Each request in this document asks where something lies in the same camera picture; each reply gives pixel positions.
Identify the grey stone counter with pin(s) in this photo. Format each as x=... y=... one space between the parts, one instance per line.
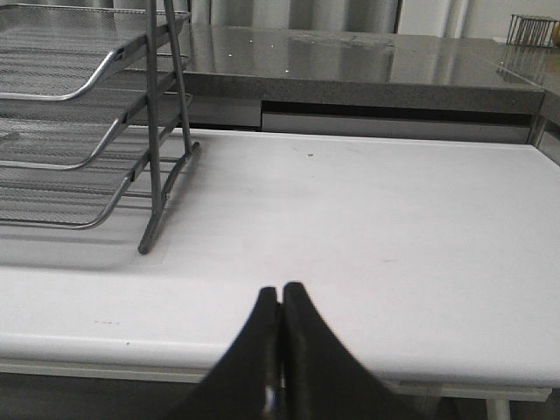
x=372 y=70

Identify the grey metal rack frame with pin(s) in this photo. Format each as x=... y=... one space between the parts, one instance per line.
x=163 y=171

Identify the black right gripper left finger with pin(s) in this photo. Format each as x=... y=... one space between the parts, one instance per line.
x=245 y=382

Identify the small wire basket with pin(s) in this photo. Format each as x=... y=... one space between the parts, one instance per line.
x=531 y=30

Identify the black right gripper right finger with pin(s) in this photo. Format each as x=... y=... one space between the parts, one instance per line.
x=323 y=380

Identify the silver mesh tray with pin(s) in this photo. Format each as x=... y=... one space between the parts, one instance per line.
x=77 y=199
x=57 y=53
x=104 y=123

